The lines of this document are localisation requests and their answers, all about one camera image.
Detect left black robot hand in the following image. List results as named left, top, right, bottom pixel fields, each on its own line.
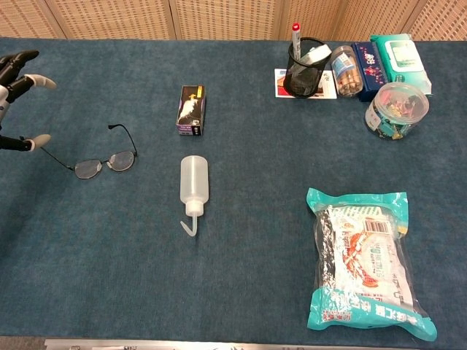
left=0, top=50, right=58, bottom=152

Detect black wire-frame eyeglasses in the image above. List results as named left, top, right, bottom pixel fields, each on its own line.
left=40, top=124, right=139, bottom=180

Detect small black printed box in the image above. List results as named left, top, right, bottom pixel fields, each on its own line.
left=175, top=85, right=207, bottom=137

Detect translucent plastic squeeze bottle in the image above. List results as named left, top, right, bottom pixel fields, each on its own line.
left=180, top=155, right=210, bottom=238

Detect woven rattan folding screen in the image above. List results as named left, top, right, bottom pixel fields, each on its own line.
left=0, top=0, right=467, bottom=42

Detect blue felt table cloth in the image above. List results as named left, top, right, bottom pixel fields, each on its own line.
left=0, top=36, right=467, bottom=347

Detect white picture card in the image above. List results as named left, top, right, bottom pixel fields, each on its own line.
left=274, top=68, right=338, bottom=100

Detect grey marker with red cap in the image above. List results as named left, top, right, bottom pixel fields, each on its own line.
left=290, top=22, right=302, bottom=61

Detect black mesh pen holder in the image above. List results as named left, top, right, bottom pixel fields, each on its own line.
left=282, top=36, right=333, bottom=99

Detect white eraser block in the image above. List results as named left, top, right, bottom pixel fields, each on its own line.
left=300, top=44, right=331, bottom=66

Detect clear jar of brown sticks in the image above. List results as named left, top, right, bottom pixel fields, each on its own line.
left=330, top=44, right=365, bottom=98

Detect dark blue printed box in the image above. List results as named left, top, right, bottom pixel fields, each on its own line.
left=352, top=41, right=390, bottom=103

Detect clear round jar of clips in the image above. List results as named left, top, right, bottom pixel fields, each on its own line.
left=364, top=82, right=431, bottom=140

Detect green wet wipes pack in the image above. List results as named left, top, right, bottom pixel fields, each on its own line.
left=370, top=33, right=433, bottom=97

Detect teal noodle package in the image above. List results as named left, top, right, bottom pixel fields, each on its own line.
left=305, top=187, right=438, bottom=343

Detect silver metal rail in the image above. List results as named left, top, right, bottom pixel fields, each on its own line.
left=43, top=338, right=420, bottom=350

